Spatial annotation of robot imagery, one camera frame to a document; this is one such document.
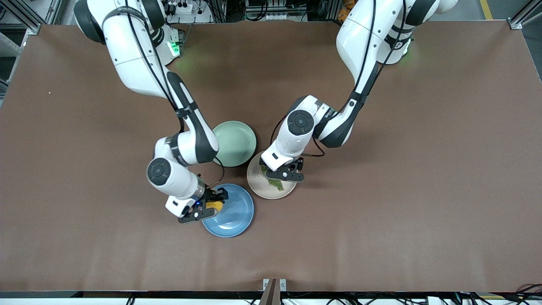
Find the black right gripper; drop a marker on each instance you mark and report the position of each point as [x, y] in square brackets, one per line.
[210, 195]

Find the background electronics shelf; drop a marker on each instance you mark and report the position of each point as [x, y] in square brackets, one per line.
[275, 10]

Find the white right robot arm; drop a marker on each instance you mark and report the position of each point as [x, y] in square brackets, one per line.
[127, 51]

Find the bag of oranges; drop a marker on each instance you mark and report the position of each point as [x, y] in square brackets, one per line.
[345, 10]

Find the yellow lemon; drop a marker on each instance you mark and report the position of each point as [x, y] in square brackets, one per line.
[215, 206]

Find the blue plate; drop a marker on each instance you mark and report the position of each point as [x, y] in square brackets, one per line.
[235, 216]

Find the brown camera support pole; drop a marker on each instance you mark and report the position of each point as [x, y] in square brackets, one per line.
[271, 294]

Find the silver metal bracket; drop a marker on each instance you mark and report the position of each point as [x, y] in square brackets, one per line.
[266, 284]

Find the brown table cover mat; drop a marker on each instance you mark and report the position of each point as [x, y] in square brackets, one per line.
[423, 212]

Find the beige plate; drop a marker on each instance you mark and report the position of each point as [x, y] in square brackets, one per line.
[258, 186]

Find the pale green plate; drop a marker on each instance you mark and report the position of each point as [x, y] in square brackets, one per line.
[237, 142]

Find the green lettuce leaf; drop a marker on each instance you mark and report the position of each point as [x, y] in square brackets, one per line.
[276, 184]

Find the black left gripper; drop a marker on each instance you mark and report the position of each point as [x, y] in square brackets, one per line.
[300, 167]

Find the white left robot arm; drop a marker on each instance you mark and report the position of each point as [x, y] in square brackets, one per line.
[364, 38]

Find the white power strip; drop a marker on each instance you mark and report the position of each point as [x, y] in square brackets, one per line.
[180, 6]

